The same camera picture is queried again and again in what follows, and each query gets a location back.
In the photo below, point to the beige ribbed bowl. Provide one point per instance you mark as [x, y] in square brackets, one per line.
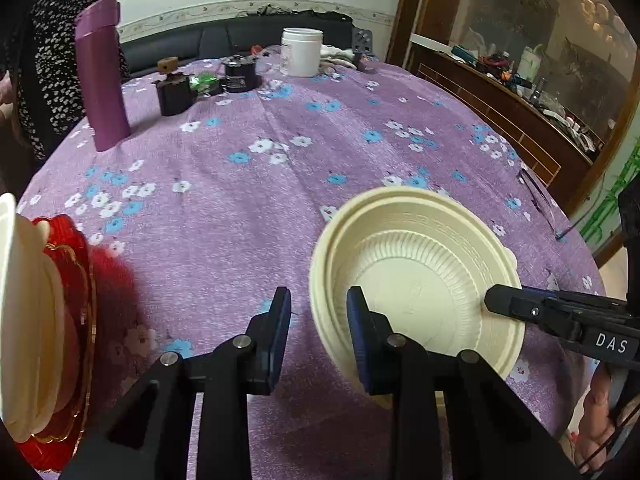
[415, 280]

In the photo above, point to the green bamboo wall sticker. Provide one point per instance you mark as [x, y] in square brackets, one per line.
[607, 200]

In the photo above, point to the purple thermos bottle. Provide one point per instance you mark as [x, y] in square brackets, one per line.
[102, 85]

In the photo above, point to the white plastic jug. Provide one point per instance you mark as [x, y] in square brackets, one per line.
[530, 60]

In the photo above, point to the white plastic jar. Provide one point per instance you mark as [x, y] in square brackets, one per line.
[301, 55]

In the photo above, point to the red glass plate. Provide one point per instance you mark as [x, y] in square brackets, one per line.
[80, 360]

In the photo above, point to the person's right hand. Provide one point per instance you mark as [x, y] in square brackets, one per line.
[595, 415]

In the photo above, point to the white deep bowl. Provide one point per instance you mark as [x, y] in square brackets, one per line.
[20, 310]

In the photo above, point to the black sofa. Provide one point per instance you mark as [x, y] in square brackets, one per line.
[200, 40]

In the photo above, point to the black jar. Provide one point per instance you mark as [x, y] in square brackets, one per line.
[240, 77]

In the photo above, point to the wooden cabinet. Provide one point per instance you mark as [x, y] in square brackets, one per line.
[505, 110]

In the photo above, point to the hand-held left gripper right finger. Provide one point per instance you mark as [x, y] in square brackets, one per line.
[361, 345]

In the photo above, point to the small wooden spool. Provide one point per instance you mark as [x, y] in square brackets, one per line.
[168, 65]

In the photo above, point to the purple floral tablecloth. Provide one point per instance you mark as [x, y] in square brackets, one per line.
[225, 220]

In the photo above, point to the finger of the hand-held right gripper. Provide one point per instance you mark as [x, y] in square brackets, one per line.
[520, 305]

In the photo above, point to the green packet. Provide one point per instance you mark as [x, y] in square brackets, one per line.
[204, 83]

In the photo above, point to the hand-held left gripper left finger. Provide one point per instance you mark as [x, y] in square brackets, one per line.
[280, 335]

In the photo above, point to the grey phone stand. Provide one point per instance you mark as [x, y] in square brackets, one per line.
[362, 40]

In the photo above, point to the white cloth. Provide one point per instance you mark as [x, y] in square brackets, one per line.
[337, 55]

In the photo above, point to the white shallow plate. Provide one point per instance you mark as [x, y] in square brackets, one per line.
[56, 320]

